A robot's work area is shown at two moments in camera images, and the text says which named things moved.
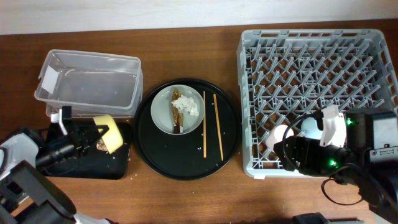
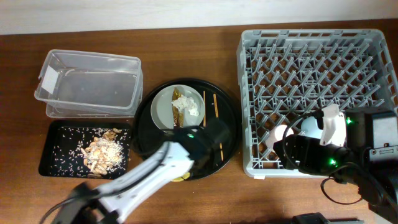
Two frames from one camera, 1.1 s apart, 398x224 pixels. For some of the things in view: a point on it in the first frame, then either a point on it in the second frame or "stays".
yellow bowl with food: [112, 138] to [183, 177]
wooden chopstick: [218, 125] stays
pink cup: [277, 135] stays
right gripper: [309, 147] stays
